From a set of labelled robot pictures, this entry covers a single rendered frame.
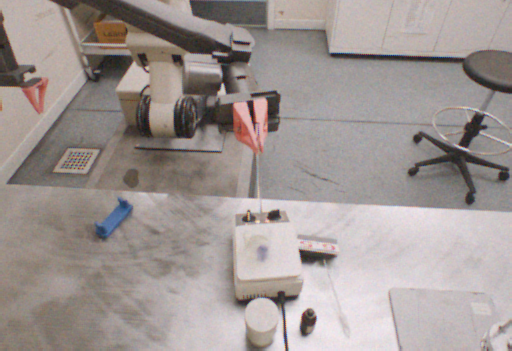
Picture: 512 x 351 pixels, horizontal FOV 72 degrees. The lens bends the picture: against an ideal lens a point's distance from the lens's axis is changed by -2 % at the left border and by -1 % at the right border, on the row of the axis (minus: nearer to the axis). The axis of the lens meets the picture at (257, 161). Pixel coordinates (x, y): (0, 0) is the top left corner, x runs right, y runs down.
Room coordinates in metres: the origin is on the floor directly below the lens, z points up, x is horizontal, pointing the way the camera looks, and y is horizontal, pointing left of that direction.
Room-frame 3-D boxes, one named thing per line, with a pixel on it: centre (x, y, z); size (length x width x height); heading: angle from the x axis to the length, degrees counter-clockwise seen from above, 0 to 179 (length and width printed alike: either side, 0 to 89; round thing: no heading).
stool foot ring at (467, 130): (1.42, -1.11, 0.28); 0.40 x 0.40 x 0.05
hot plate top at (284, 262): (0.37, -0.02, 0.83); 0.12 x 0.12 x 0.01; 5
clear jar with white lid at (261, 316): (0.25, -0.01, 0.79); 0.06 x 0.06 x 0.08
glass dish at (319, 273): (0.36, -0.14, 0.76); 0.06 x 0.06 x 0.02
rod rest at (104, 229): (0.50, 0.34, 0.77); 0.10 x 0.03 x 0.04; 157
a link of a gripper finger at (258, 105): (0.41, 0.02, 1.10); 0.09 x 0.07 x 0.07; 11
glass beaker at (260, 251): (0.36, 0.00, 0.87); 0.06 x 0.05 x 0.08; 105
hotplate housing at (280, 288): (0.40, -0.01, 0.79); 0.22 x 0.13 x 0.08; 5
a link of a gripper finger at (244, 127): (0.41, 0.00, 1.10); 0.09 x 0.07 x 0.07; 11
